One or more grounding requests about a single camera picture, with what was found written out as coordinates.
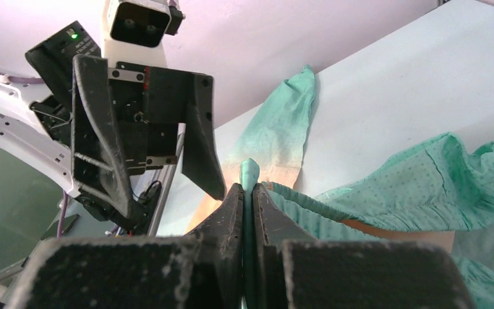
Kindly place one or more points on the teal and orange jacket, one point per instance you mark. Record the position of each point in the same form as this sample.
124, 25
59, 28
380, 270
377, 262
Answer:
434, 186

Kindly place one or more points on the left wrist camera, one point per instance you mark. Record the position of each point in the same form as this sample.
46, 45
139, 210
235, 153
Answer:
131, 31

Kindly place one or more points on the aluminium frame rail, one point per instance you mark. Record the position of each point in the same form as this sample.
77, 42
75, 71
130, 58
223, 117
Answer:
165, 178

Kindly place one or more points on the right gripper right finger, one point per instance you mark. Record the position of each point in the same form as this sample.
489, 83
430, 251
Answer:
292, 269

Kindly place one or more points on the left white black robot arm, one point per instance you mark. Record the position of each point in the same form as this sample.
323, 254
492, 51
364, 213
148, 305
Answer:
24, 105

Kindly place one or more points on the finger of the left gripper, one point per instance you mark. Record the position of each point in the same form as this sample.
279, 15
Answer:
98, 165
200, 161

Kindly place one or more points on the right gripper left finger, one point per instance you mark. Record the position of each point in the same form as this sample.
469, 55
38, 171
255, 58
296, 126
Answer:
201, 269

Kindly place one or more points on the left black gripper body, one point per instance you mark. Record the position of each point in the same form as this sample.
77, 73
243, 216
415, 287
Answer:
150, 103

